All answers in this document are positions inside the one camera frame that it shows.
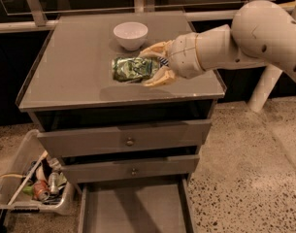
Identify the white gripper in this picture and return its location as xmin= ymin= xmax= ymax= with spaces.
xmin=139 ymin=33 xmax=205 ymax=87

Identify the crushed green can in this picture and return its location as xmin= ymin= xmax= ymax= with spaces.
xmin=112 ymin=57 xmax=160 ymax=83

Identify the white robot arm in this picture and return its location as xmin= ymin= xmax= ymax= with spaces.
xmin=140 ymin=0 xmax=296 ymax=86

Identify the grey drawer cabinet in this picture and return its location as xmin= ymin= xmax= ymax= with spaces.
xmin=15 ymin=11 xmax=227 ymax=186

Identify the grey top drawer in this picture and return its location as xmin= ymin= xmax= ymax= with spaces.
xmin=38 ymin=119 xmax=212 ymax=157

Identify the grey drawer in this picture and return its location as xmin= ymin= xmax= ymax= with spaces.
xmin=62 ymin=154 xmax=199 ymax=183
xmin=38 ymin=119 xmax=212 ymax=157
xmin=78 ymin=176 xmax=197 ymax=233

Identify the grey middle drawer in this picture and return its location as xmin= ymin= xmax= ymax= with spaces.
xmin=62 ymin=154 xmax=199 ymax=183

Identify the grey bottom drawer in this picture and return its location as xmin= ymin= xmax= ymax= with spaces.
xmin=78 ymin=176 xmax=197 ymax=233

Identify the silver can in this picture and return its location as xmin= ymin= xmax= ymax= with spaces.
xmin=49 ymin=172 xmax=59 ymax=195

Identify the red soda can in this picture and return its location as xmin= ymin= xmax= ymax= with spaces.
xmin=33 ymin=180 xmax=50 ymax=201

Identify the blue snack bar wrapper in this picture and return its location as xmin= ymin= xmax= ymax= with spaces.
xmin=157 ymin=57 xmax=169 ymax=66

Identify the white ceramic bowl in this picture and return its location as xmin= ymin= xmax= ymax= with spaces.
xmin=114 ymin=21 xmax=148 ymax=50

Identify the white diagonal pole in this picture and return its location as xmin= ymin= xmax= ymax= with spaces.
xmin=247 ymin=1 xmax=296 ymax=113

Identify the wooden stick in bin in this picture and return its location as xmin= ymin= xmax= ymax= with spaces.
xmin=7 ymin=150 xmax=48 ymax=206

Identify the clear plastic bin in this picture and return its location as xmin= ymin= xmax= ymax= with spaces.
xmin=0 ymin=129 xmax=75 ymax=215

